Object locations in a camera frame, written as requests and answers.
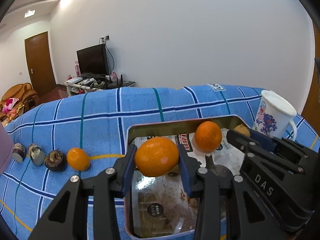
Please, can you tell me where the small yellow-green fruit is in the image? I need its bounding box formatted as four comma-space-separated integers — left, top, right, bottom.
234, 125, 251, 137

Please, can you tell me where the orange leather armchair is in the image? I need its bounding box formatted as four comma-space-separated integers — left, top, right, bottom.
1, 83, 40, 122

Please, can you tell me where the blue plaid cloth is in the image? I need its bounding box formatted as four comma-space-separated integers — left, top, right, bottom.
1, 84, 261, 239

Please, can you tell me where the water chestnut on cloth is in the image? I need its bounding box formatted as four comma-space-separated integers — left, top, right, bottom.
44, 150, 67, 172

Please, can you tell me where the purple sweet potato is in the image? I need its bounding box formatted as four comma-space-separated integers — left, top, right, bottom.
205, 154, 233, 179

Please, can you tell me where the brown wooden door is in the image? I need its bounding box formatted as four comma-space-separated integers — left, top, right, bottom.
24, 32, 56, 97

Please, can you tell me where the large orange mandarin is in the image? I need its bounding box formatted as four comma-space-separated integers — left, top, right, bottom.
194, 121, 222, 153

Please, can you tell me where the metal tin tray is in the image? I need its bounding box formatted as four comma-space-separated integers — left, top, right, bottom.
124, 115, 251, 239

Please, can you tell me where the small orange on cloth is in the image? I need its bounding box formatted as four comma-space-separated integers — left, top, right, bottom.
67, 147, 90, 171

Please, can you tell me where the leftmost cut water chestnut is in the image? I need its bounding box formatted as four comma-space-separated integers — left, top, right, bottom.
12, 143, 26, 163

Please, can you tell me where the cut water chestnut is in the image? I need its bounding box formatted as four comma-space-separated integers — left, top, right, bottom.
12, 143, 26, 163
28, 143, 46, 166

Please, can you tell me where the lilac tumbler cup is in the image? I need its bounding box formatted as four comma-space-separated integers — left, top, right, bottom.
0, 125, 14, 174

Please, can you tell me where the white floral mug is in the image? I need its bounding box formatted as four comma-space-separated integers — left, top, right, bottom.
252, 90, 297, 141

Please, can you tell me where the black television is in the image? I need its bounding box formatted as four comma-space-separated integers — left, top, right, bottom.
76, 44, 109, 76

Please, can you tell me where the wooden door frame right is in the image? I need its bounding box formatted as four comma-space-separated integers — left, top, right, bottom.
301, 24, 320, 134

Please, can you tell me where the printed paper in tray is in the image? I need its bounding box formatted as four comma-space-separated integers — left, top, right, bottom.
126, 128, 244, 239

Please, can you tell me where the TV stand with clutter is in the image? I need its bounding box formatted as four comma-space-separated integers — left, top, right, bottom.
63, 75, 136, 96

